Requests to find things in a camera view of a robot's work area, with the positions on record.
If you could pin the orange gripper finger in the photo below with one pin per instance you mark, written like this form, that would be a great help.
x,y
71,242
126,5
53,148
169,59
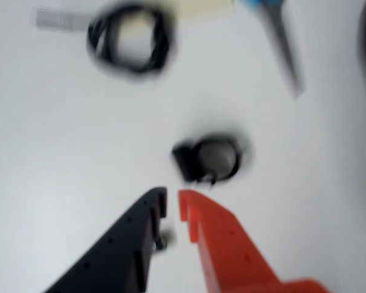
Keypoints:
x,y
231,259

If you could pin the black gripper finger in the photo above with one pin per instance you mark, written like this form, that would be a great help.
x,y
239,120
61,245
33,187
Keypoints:
x,y
116,253

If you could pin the short beige masking tape strip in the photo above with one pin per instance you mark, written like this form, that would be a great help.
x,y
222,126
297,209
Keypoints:
x,y
201,7

